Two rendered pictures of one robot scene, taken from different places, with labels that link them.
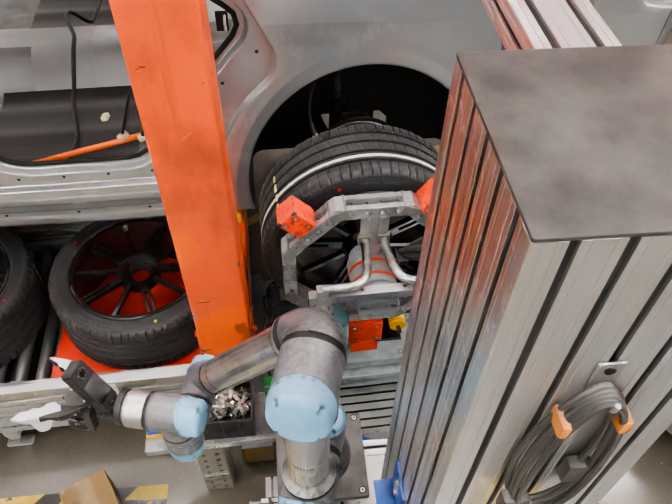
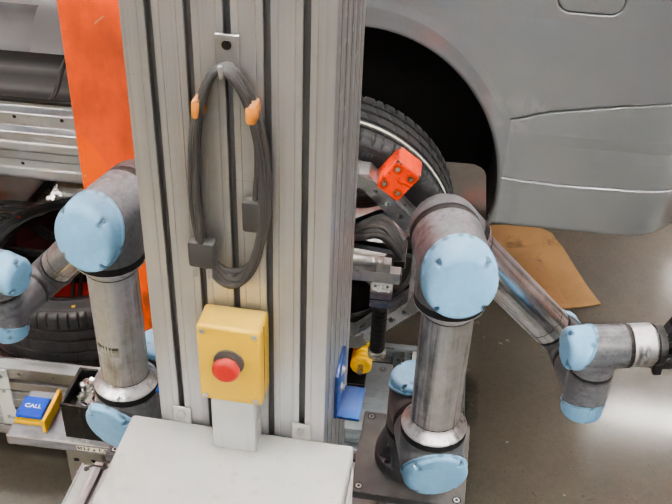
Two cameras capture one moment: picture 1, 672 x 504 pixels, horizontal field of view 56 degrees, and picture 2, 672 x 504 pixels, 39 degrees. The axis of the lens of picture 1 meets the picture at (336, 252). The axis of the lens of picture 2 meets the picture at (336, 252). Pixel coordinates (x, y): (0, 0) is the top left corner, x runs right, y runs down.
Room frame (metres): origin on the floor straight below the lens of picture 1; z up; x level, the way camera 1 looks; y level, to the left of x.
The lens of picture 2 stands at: (-0.62, -0.64, 2.27)
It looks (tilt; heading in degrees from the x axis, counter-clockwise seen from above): 35 degrees down; 15
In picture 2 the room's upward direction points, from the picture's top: 2 degrees clockwise
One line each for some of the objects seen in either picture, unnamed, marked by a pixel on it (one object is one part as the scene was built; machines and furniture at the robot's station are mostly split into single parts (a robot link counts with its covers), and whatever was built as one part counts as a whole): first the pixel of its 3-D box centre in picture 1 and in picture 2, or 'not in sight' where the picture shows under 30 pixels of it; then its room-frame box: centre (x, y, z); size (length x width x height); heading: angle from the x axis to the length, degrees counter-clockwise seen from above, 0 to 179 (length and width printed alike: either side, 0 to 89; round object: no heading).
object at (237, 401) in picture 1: (222, 409); (109, 404); (0.94, 0.35, 0.51); 0.20 x 0.14 x 0.13; 97
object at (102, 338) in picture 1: (143, 283); (82, 279); (1.54, 0.76, 0.39); 0.66 x 0.66 x 0.24
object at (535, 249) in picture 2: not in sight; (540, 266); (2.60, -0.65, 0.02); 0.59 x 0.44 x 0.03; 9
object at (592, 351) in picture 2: not in sight; (595, 348); (0.69, -0.76, 1.21); 0.11 x 0.08 x 0.09; 111
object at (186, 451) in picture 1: (186, 429); (11, 307); (0.59, 0.31, 1.12); 0.11 x 0.08 x 0.11; 172
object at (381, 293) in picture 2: not in sight; (381, 287); (1.10, -0.30, 0.93); 0.09 x 0.05 x 0.05; 9
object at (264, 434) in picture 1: (214, 422); (98, 425); (0.93, 0.39, 0.44); 0.43 x 0.17 x 0.03; 99
